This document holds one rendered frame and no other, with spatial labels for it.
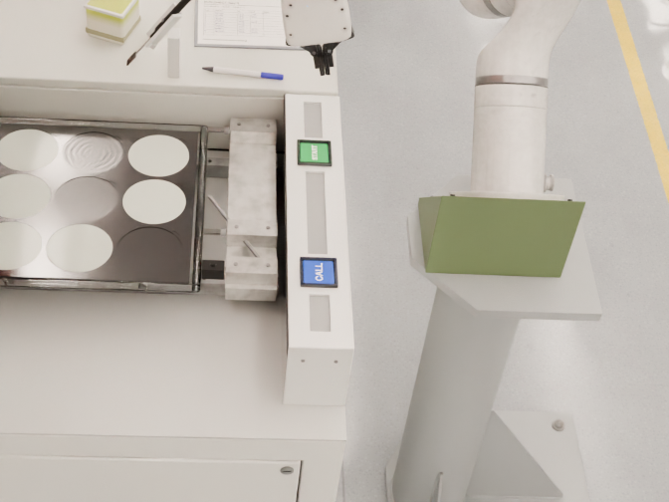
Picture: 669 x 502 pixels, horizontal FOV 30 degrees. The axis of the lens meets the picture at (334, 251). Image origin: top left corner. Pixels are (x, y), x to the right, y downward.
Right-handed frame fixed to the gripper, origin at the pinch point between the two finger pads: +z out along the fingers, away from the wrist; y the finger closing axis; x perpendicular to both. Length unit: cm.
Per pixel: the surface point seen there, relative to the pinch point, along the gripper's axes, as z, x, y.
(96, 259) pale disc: 13.9, -24.2, -37.8
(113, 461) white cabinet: 29, -51, -37
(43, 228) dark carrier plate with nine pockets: 12, -18, -46
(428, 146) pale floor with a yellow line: 118, 103, 18
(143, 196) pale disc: 15.2, -10.2, -31.6
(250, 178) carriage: 20.8, -3.1, -15.2
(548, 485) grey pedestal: 115, -11, 34
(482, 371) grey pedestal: 62, -17, 21
